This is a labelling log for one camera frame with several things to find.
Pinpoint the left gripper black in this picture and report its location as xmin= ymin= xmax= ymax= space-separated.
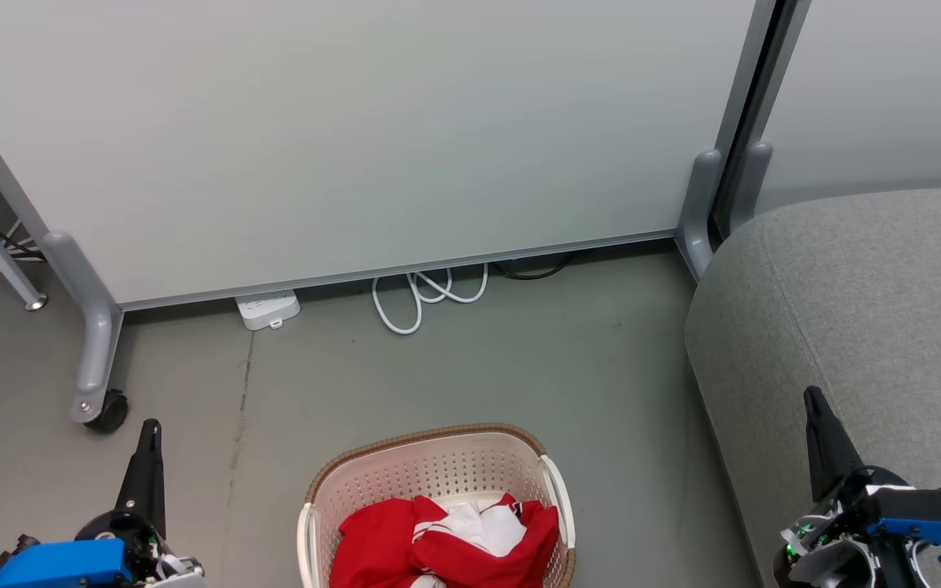
xmin=74 ymin=419 xmax=207 ymax=588

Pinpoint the black floor cable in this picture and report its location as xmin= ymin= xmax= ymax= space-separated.
xmin=490 ymin=252 xmax=575 ymax=282

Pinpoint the coiled white cable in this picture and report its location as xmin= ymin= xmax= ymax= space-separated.
xmin=371 ymin=263 xmax=490 ymax=336

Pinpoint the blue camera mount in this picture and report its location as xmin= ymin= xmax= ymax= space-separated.
xmin=0 ymin=537 xmax=134 ymax=588
xmin=866 ymin=514 xmax=941 ymax=572

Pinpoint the right blue camera mount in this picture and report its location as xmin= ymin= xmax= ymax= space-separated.
xmin=866 ymin=514 xmax=941 ymax=572

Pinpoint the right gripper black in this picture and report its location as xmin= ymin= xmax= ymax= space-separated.
xmin=773 ymin=386 xmax=941 ymax=588

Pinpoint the cream perforated laundry basket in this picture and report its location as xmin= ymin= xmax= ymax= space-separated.
xmin=297 ymin=423 xmax=577 ymax=588

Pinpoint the black caster wheel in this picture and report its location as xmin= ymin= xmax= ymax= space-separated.
xmin=83 ymin=389 xmax=130 ymax=434

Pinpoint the narrow white partition panel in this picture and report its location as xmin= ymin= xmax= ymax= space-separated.
xmin=728 ymin=0 xmax=941 ymax=238

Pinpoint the red garment with white panel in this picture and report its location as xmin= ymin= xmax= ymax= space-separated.
xmin=329 ymin=492 xmax=561 ymax=588

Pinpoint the white power strip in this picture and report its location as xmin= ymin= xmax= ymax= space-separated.
xmin=234 ymin=289 xmax=301 ymax=332

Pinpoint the grey fabric sofa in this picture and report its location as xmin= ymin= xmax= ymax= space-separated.
xmin=685 ymin=185 xmax=941 ymax=588

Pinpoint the large white partition panel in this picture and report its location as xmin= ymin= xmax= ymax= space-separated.
xmin=0 ymin=0 xmax=780 ymax=427

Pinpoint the left blue camera mount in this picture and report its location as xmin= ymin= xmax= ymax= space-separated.
xmin=0 ymin=537 xmax=134 ymax=588

